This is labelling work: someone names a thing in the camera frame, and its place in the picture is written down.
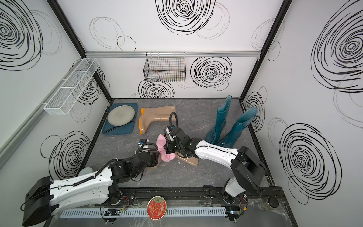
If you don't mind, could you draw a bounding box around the teal rectangular tray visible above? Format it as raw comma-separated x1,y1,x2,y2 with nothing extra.
102,103,138,136

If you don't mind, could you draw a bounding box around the grey round plate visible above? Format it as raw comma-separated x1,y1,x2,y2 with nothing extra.
107,105,135,126

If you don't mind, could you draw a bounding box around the beige rubber boot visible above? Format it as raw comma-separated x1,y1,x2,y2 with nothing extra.
152,154,199,169
139,106,176,135

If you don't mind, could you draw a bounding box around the green rubber boot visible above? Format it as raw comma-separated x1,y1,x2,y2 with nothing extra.
205,95,232,144
217,107,259,148

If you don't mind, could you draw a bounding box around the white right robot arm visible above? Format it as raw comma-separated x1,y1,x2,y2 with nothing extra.
164,126,267,198

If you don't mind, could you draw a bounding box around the pink microfiber cloth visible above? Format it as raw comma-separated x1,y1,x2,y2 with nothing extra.
156,134,176,163

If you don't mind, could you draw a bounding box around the grey wall rail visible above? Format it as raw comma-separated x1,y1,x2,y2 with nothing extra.
85,50,261,58

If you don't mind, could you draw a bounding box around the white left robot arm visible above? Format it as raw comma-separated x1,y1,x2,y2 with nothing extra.
21,151,160,227

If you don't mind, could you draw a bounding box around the white wire shelf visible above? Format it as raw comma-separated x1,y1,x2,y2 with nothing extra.
43,58,100,115

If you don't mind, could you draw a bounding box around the copper tape roll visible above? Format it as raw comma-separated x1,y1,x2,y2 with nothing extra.
78,167,93,176

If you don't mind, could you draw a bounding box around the black wire basket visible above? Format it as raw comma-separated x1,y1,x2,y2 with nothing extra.
143,57,186,82

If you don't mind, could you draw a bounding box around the black mounting rail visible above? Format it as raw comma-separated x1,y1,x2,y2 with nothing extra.
56,185,287,206

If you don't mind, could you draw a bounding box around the white slotted cable duct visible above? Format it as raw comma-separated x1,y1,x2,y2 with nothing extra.
60,207,227,218

